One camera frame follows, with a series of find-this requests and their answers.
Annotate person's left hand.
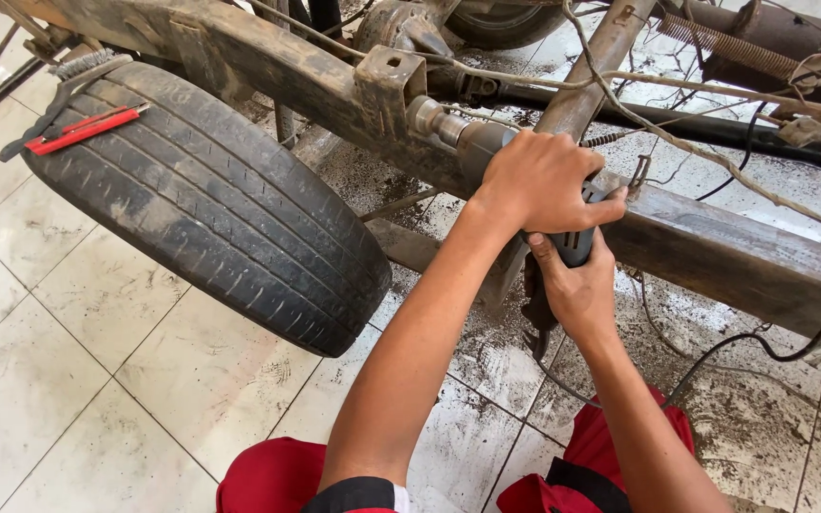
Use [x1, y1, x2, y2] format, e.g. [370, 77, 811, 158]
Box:
[471, 128, 629, 236]

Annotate person's right hand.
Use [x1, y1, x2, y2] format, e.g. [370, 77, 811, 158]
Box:
[526, 228, 620, 344]

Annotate grey electric power tool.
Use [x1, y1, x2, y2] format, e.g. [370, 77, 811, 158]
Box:
[407, 95, 608, 361]

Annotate small thin spring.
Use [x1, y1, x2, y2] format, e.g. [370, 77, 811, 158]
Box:
[580, 128, 634, 149]

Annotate rusty steel cross member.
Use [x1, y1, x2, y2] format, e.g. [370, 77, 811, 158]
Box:
[532, 0, 658, 141]

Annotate black tyre behind axle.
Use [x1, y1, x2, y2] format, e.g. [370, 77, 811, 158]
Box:
[445, 0, 577, 51]

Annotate black drive shaft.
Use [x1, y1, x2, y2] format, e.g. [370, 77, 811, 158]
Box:
[430, 67, 821, 184]

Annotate dirty axle housing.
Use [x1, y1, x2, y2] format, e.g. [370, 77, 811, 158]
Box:
[352, 0, 463, 59]

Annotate rusty coil spring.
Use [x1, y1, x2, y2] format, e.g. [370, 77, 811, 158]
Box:
[656, 12, 805, 81]

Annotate worn black tyre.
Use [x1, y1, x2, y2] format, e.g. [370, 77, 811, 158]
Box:
[21, 60, 393, 359]

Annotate red and black work clothing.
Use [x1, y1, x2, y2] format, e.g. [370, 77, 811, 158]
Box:
[215, 385, 697, 513]

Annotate red utility knife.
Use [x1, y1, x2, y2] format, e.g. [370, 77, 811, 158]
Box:
[24, 101, 152, 157]

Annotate rusty vehicle chassis frame rail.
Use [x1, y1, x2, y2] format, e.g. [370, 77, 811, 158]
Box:
[0, 0, 821, 361]

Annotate dusty tan wire harness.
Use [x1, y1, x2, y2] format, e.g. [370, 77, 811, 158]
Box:
[247, 0, 821, 233]

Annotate black handled wire brush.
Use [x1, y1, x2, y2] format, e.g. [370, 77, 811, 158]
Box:
[0, 47, 134, 164]

